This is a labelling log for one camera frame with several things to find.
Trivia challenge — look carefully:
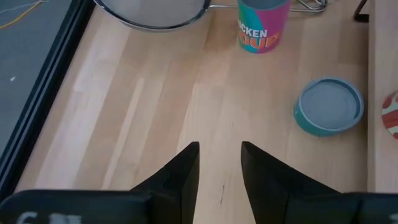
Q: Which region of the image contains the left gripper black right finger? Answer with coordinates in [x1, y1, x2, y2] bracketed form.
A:
[241, 141, 340, 224]

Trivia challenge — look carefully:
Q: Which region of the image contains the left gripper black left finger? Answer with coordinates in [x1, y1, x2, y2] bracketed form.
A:
[130, 141, 200, 224]

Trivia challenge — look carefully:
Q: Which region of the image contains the teal tuna fish can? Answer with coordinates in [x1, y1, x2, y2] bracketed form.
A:
[293, 77, 365, 138]

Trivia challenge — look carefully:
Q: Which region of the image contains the diced tomato can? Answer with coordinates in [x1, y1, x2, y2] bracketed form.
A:
[381, 90, 398, 140]

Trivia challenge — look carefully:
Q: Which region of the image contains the chicken soup can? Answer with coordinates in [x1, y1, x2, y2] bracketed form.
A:
[236, 0, 292, 54]

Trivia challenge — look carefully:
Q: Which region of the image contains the large metal mesh sieve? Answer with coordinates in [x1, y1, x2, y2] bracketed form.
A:
[93, 0, 329, 32]

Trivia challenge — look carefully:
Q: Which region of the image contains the yellow floor cable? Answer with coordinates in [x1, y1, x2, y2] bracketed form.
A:
[0, 0, 43, 29]

